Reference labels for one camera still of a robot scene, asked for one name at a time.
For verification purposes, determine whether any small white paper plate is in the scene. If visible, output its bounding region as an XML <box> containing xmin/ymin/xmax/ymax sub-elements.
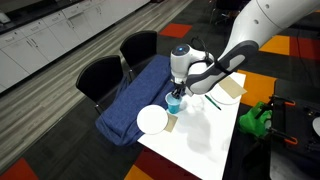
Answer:
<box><xmin>137</xmin><ymin>105</ymin><xmax>168</xmax><ymax>135</ymax></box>

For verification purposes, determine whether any black orange clamp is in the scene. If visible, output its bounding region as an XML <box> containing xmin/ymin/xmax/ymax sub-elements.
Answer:
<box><xmin>254</xmin><ymin>95</ymin><xmax>298</xmax><ymax>145</ymax></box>

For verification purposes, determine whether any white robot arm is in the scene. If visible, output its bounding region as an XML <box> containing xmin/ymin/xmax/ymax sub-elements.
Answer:
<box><xmin>170</xmin><ymin>0</ymin><xmax>320</xmax><ymax>98</ymax></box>

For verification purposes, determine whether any black chair far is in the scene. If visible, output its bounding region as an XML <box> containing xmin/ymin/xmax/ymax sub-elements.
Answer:
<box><xmin>120</xmin><ymin>30</ymin><xmax>157</xmax><ymax>80</ymax></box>

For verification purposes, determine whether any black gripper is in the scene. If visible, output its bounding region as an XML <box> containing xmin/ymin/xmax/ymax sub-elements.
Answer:
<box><xmin>171</xmin><ymin>78</ymin><xmax>186</xmax><ymax>99</ymax></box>

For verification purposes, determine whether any white cabinet row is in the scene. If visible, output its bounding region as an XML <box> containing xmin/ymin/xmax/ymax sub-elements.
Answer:
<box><xmin>0</xmin><ymin>0</ymin><xmax>151</xmax><ymax>92</ymax></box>

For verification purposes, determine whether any large clear plastic plate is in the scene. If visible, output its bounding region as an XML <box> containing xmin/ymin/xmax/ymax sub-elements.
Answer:
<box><xmin>209</xmin><ymin>84</ymin><xmax>241</xmax><ymax>105</ymax></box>

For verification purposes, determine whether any black chair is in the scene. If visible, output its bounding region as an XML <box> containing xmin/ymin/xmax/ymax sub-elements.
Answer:
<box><xmin>76</xmin><ymin>55</ymin><xmax>124</xmax><ymax>114</ymax></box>
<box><xmin>120</xmin><ymin>30</ymin><xmax>157</xmax><ymax>80</ymax></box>

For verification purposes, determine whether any black side table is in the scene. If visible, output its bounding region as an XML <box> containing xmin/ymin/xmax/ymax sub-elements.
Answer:
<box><xmin>269</xmin><ymin>79</ymin><xmax>320</xmax><ymax>180</ymax></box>

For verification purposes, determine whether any black chair near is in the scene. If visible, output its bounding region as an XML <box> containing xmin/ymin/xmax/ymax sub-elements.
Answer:
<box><xmin>76</xmin><ymin>55</ymin><xmax>124</xmax><ymax>114</ymax></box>

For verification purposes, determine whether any green marker pen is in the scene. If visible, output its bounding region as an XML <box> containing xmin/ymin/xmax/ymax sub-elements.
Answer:
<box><xmin>204</xmin><ymin>94</ymin><xmax>221</xmax><ymax>110</ymax></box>

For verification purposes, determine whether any small brown paper piece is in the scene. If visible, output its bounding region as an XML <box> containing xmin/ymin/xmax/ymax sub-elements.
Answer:
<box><xmin>165</xmin><ymin>114</ymin><xmax>178</xmax><ymax>132</ymax></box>

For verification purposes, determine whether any blue plastic cup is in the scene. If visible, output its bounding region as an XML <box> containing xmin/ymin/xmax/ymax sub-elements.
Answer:
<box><xmin>165</xmin><ymin>93</ymin><xmax>182</xmax><ymax>114</ymax></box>

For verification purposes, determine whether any dark blue cloth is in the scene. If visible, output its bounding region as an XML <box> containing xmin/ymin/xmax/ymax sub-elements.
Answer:
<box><xmin>96</xmin><ymin>55</ymin><xmax>174</xmax><ymax>146</ymax></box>

